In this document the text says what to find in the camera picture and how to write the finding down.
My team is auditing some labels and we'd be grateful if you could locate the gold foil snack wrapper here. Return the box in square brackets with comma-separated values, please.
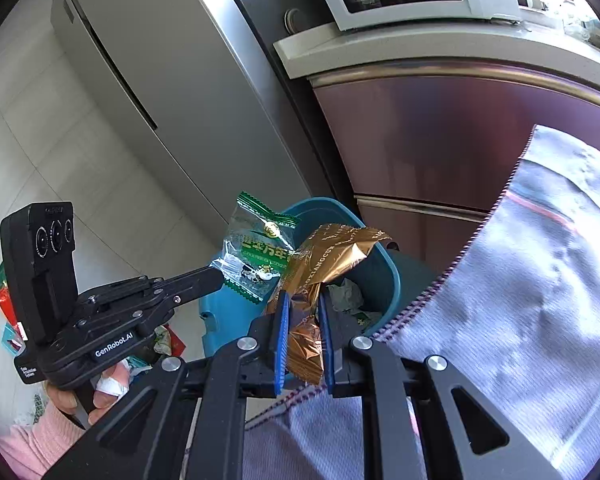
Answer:
[264, 223, 389, 385]

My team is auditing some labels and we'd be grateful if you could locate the green clear snack wrapper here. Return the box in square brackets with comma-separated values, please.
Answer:
[210, 192, 299, 304]

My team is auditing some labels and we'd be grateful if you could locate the pink sleeve left forearm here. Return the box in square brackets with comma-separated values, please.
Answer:
[0, 391, 84, 479]

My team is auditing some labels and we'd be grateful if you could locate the teal plastic trash bin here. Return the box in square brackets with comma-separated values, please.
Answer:
[197, 197, 402, 361]

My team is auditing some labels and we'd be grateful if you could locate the person's left hand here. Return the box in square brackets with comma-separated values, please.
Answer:
[44, 360, 131, 429]

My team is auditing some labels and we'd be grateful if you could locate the grey plaid tablecloth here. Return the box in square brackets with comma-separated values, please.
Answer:
[239, 123, 600, 480]

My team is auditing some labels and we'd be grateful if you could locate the grey refrigerator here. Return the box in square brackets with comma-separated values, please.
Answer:
[52, 0, 332, 240]

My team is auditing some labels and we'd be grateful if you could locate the black tracking camera box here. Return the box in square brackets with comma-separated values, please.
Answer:
[0, 202, 78, 346]

